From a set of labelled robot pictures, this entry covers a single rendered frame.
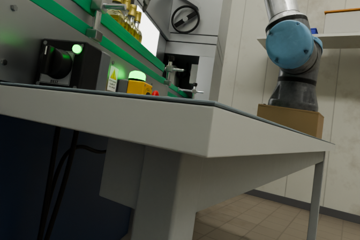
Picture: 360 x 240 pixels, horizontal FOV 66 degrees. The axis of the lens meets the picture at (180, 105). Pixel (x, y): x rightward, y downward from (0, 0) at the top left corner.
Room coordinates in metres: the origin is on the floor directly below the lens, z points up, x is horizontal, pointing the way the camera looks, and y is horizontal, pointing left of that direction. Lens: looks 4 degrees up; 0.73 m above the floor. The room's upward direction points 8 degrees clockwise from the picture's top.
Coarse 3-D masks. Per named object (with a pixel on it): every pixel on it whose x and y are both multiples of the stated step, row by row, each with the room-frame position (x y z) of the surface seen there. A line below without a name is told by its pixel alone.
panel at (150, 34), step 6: (138, 6) 1.41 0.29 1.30; (144, 18) 1.51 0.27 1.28; (144, 24) 1.52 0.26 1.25; (150, 24) 1.61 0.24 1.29; (144, 30) 1.54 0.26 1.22; (150, 30) 1.62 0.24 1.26; (156, 30) 1.73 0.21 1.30; (144, 36) 1.55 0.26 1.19; (150, 36) 1.64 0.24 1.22; (156, 36) 1.75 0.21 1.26; (144, 42) 1.56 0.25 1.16; (150, 42) 1.65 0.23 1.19; (156, 42) 1.76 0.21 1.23; (150, 48) 1.67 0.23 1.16
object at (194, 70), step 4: (192, 64) 2.10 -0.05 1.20; (196, 64) 2.09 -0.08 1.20; (176, 68) 2.17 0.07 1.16; (192, 68) 2.10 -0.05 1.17; (196, 68) 2.09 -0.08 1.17; (180, 72) 2.31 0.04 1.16; (192, 72) 2.10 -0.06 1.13; (196, 72) 2.09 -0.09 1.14; (172, 76) 2.15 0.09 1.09; (176, 76) 2.21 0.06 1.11; (192, 76) 2.10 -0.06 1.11; (196, 76) 2.09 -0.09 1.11; (172, 80) 2.15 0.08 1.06; (176, 80) 2.23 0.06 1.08; (192, 80) 2.09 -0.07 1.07; (176, 84) 2.25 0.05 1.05; (192, 84) 2.13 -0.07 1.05
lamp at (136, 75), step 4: (132, 72) 0.72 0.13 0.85; (136, 72) 0.71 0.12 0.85; (140, 72) 0.72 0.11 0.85; (132, 76) 0.71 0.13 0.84; (136, 76) 0.71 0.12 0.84; (140, 76) 0.71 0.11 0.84; (144, 76) 0.72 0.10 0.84; (136, 80) 0.71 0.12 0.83; (140, 80) 0.71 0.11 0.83; (144, 80) 0.72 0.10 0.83
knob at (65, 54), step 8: (48, 48) 0.39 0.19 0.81; (40, 56) 0.40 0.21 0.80; (48, 56) 0.39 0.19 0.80; (56, 56) 0.40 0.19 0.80; (64, 56) 0.40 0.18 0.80; (40, 64) 0.40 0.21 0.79; (48, 64) 0.39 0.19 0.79; (56, 64) 0.40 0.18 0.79; (64, 64) 0.40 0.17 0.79; (40, 72) 0.39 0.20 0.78; (48, 72) 0.39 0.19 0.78; (56, 72) 0.40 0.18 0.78; (64, 72) 0.41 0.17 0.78
